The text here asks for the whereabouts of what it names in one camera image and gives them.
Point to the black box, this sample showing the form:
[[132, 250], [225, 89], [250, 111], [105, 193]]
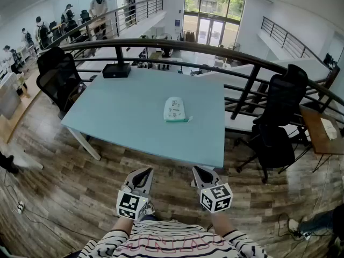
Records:
[[116, 70]]

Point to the black mesh office chair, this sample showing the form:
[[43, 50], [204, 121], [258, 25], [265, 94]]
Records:
[[57, 77], [279, 122]]

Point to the person's left forearm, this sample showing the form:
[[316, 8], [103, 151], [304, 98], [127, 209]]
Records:
[[122, 226]]

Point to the person's shoe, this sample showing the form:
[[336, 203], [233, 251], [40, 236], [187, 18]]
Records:
[[150, 209], [10, 164], [293, 224]]

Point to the white power strip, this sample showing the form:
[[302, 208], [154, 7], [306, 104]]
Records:
[[20, 207], [305, 234]]

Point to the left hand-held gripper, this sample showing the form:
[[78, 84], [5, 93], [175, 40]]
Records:
[[131, 203]]

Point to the glass entrance door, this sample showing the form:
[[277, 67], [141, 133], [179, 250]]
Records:
[[211, 31]]

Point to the white paper bag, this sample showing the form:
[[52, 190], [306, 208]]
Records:
[[329, 128]]

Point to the brown wooden side table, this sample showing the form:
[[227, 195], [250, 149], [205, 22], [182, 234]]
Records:
[[319, 133]]

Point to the blue wall sign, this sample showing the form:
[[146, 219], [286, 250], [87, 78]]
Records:
[[177, 22]]

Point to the person's striped shirt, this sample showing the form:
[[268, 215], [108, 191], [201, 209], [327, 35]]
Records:
[[172, 242]]

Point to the person's right forearm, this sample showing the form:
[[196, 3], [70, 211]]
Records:
[[222, 224]]

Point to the white cabinet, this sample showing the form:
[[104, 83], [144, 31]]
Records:
[[8, 98]]

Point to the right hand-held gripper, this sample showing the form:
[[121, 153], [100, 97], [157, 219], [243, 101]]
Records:
[[216, 197]]

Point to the dark curved metal railing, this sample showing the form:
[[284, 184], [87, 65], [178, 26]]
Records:
[[242, 55]]

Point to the white printed pouch green zipper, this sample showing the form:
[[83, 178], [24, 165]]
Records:
[[174, 109]]

